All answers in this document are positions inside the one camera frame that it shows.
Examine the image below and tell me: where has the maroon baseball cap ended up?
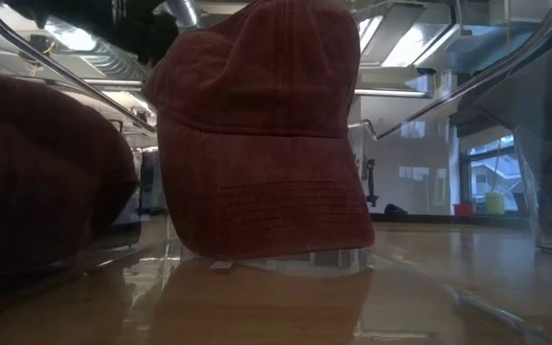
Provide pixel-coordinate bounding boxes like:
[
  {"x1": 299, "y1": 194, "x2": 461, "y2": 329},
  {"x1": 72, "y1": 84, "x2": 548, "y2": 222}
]
[
  {"x1": 140, "y1": 0, "x2": 377, "y2": 262},
  {"x1": 0, "y1": 71, "x2": 142, "y2": 280}
]

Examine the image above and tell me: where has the black stand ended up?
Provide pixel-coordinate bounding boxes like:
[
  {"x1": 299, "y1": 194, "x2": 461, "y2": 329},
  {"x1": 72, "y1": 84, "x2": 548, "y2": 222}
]
[{"x1": 363, "y1": 158, "x2": 380, "y2": 209}]

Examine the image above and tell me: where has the red container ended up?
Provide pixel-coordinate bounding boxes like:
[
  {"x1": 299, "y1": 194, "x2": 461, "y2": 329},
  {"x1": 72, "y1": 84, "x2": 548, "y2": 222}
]
[{"x1": 452, "y1": 202, "x2": 475, "y2": 219}]

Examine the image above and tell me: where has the clear plastic bin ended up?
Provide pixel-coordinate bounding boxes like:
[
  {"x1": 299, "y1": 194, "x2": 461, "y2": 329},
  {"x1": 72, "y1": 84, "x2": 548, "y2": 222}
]
[
  {"x1": 513, "y1": 0, "x2": 552, "y2": 256},
  {"x1": 0, "y1": 0, "x2": 552, "y2": 345}
]

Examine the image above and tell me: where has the window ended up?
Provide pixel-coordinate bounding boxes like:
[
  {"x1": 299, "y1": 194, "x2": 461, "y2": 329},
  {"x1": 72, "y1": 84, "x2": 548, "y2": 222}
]
[{"x1": 466, "y1": 134, "x2": 522, "y2": 213}]

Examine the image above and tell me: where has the yellow-green container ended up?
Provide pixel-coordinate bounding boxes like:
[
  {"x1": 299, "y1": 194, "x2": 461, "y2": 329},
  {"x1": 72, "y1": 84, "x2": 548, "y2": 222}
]
[{"x1": 485, "y1": 192, "x2": 506, "y2": 217}]

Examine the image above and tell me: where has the silver ceiling ventilation duct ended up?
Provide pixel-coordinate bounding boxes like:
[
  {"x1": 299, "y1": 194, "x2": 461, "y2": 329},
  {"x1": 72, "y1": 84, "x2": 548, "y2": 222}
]
[{"x1": 162, "y1": 0, "x2": 204, "y2": 31}]

